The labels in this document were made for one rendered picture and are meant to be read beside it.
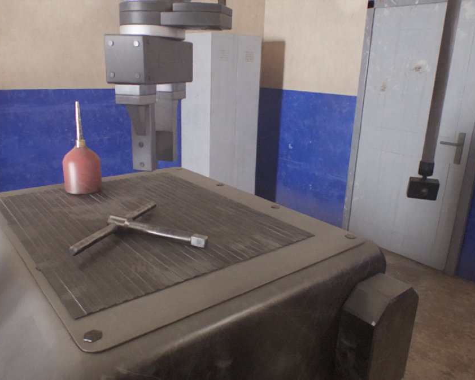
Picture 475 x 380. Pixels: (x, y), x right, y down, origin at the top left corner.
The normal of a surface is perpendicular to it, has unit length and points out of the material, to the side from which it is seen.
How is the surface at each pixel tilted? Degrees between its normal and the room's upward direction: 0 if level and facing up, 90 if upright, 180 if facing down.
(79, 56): 90
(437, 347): 0
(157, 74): 90
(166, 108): 90
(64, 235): 0
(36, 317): 37
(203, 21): 90
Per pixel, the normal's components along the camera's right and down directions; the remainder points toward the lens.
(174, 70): 0.96, 0.11
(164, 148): -0.28, 0.27
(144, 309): 0.04, -0.95
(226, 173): 0.63, 0.25
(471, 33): -0.77, 0.16
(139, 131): -0.26, 0.71
